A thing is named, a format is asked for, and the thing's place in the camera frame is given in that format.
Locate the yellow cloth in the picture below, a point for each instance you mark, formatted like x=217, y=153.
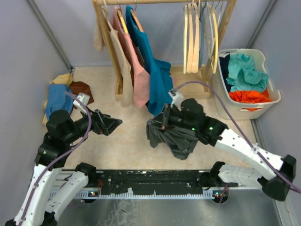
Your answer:
x=66, y=79

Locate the brown folded cloth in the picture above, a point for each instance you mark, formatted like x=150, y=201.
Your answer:
x=81, y=87

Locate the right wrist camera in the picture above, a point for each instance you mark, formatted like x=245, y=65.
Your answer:
x=176, y=97

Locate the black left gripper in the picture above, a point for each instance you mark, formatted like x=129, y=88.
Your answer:
x=103, y=123

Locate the blue folded cloth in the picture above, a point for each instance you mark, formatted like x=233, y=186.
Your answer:
x=58, y=100

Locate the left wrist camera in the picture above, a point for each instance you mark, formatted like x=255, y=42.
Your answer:
x=84, y=99

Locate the yellow cream hanger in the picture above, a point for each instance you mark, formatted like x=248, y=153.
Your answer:
x=214, y=38

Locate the pink hanging t-shirt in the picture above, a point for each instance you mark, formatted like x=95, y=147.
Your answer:
x=140, y=77

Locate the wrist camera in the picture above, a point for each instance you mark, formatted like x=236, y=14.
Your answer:
x=176, y=97
x=84, y=99

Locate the dark grey t-shirt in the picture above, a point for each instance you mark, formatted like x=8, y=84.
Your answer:
x=181, y=142

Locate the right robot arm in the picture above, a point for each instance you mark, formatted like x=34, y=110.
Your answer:
x=272, y=173

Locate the wooden clothes rack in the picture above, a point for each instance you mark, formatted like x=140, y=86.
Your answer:
x=203, y=73

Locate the cream wooden hanger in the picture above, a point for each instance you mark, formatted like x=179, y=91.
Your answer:
x=185, y=34
x=191, y=41
x=194, y=68

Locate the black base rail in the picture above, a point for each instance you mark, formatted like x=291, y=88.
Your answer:
x=159, y=182

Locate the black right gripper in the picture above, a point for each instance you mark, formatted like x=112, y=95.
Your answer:
x=169, y=109

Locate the beige hanging t-shirt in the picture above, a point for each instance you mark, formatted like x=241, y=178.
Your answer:
x=120, y=58

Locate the teal blue hanging t-shirt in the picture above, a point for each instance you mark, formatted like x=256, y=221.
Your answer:
x=159, y=71

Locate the white thin hanger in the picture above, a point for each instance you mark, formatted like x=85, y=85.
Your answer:
x=218, y=10

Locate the white laundry basket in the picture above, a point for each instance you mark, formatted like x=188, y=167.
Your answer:
x=242, y=111

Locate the orange garment in basket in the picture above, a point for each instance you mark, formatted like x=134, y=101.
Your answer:
x=250, y=97

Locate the turquoise garment in basket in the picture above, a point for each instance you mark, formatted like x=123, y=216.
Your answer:
x=243, y=75

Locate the navy garment in basket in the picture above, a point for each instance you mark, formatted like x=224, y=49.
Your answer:
x=224, y=63

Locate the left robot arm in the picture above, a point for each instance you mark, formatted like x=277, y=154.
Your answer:
x=38, y=209

